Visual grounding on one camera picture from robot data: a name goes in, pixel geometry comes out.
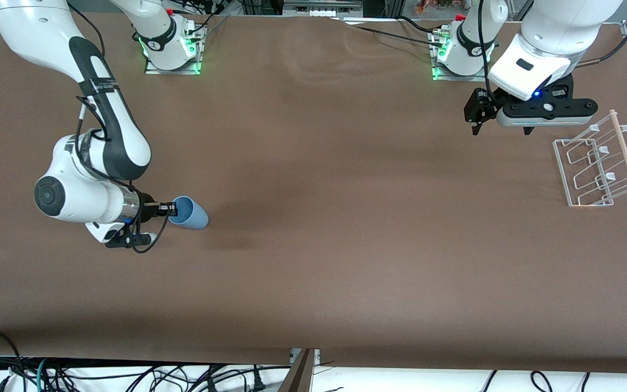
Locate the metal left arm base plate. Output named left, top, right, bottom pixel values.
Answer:
left=432, top=30, right=489, bottom=82

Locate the small metal table bracket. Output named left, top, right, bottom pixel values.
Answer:
left=290, top=348, right=321, bottom=366

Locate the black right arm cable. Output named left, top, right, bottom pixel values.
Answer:
left=66, top=0, right=170, bottom=254

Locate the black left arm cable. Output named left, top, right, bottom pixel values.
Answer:
left=570, top=0, right=627, bottom=69

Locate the aluminium frame rail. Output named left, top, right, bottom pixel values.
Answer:
left=284, top=0, right=363, bottom=17

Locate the brown table support post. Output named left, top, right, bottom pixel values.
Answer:
left=278, top=348, right=317, bottom=392

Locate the black cable across table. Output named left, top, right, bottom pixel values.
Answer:
left=341, top=15, right=447, bottom=48

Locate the orange decorative plant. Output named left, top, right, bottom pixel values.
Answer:
left=414, top=0, right=456, bottom=16

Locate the blue plastic cup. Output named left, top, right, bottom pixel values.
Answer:
left=169, top=196, right=209, bottom=230

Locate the black base power cable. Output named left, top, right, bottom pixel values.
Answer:
left=180, top=0, right=228, bottom=41

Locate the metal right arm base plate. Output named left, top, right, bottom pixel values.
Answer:
left=145, top=24, right=202, bottom=75

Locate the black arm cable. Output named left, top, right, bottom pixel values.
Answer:
left=570, top=0, right=627, bottom=69
left=66, top=0, right=170, bottom=254

